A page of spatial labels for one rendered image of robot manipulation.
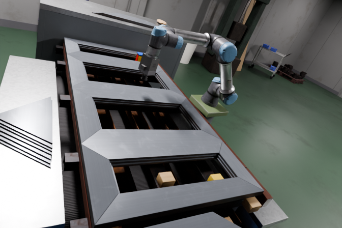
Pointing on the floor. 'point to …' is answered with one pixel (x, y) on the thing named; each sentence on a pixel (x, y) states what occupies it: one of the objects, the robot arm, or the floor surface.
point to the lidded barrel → (188, 53)
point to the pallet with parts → (286, 71)
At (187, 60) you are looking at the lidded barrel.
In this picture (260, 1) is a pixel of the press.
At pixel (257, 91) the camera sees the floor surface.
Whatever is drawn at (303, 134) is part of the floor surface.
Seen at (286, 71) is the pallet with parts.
